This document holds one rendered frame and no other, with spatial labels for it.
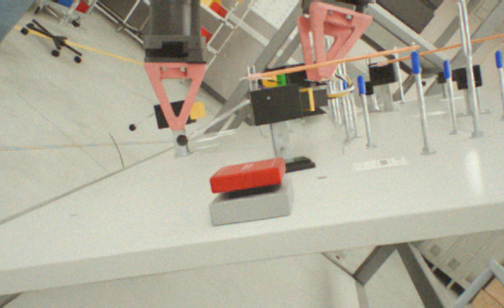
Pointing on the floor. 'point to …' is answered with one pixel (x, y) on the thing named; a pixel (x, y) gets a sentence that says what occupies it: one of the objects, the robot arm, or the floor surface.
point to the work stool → (56, 36)
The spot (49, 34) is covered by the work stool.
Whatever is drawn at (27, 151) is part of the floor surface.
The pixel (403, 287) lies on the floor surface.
